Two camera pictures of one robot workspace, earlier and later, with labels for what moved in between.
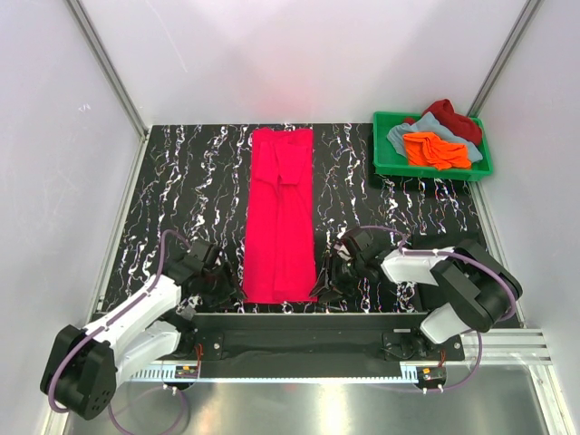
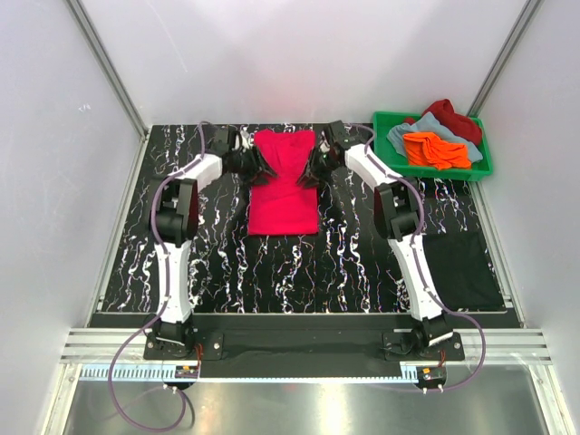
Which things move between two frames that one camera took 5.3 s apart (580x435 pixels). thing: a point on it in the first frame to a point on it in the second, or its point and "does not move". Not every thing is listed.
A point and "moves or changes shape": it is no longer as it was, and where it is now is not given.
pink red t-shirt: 281,264 moves or changes shape
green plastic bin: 391,161 does not move
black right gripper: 323,280 to 312,182
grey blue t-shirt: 430,123 does not move
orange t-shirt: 425,149 does not move
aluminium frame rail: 503,346 does not move
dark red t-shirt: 456,123 does not move
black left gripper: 228,289 to 253,156
